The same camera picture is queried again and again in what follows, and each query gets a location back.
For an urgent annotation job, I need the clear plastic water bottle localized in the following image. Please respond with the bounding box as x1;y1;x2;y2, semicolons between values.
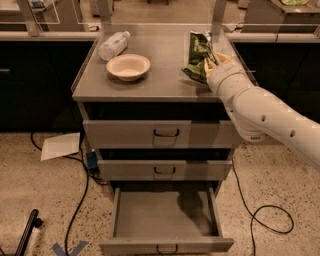
98;31;130;61

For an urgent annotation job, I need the background table right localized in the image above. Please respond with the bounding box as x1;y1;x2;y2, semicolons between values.
242;0;320;33

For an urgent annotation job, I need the green jalapeno chip bag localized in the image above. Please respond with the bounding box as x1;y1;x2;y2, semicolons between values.
182;31;216;84

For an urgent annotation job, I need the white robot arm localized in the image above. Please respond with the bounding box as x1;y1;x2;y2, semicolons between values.
204;56;320;170

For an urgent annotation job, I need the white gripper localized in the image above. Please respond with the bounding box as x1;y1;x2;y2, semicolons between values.
204;52;253;102

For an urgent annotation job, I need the long dark background counter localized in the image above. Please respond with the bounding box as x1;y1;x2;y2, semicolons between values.
0;30;320;132

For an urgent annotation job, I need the silver soda can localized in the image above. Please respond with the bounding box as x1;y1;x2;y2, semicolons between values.
203;30;212;42

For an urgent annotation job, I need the blue power adapter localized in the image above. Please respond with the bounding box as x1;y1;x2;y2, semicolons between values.
86;151;98;171

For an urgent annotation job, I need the black cable on right floor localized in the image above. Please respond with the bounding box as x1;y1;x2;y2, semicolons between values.
230;159;295;256

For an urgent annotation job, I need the grey bottom drawer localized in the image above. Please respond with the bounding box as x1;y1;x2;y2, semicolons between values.
100;182;233;256

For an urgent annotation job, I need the grey middle drawer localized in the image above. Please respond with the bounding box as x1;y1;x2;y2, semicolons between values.
98;160;231;181

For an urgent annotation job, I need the black cable on left floor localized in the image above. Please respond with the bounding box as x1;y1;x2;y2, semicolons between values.
29;131;108;256

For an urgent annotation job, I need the white paper sheet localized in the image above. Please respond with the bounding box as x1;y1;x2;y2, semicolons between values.
41;132;80;161

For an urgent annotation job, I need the black bar object bottom left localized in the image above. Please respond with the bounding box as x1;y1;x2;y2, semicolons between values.
14;209;43;256

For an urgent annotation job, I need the grey drawer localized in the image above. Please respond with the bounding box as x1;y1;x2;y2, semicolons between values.
100;182;233;256
83;120;242;149
98;160;231;181

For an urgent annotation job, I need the grey top drawer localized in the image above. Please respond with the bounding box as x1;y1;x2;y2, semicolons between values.
83;120;242;149

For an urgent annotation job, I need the white paper bowl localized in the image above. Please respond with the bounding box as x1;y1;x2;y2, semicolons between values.
106;54;151;82

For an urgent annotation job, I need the black cable on floor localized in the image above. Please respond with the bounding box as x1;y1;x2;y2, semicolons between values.
29;131;108;256
230;159;295;256

